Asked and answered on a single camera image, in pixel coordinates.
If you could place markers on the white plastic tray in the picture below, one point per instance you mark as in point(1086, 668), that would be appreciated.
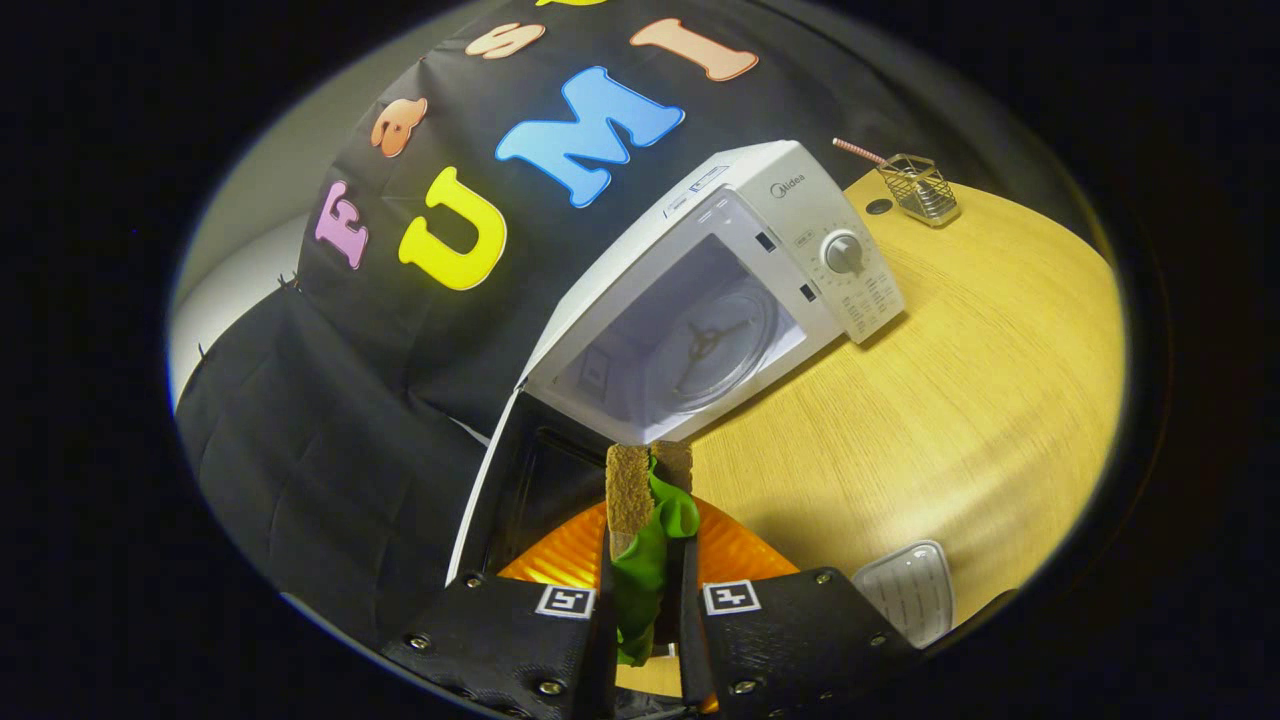
point(910, 592)

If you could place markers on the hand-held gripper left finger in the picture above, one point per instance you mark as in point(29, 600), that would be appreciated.
point(520, 640)

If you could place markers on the black backdrop cloth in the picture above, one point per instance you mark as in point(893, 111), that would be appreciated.
point(330, 420)

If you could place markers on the black round table grommet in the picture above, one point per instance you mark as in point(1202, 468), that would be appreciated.
point(879, 206)

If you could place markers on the pink striped straw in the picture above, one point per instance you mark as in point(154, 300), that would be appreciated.
point(858, 150)

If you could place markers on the sandwich with green lettuce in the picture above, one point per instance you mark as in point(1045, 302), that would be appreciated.
point(650, 560)

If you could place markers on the white microwave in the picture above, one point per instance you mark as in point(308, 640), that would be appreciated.
point(770, 215)

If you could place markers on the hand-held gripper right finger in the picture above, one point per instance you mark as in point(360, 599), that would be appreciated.
point(790, 640)

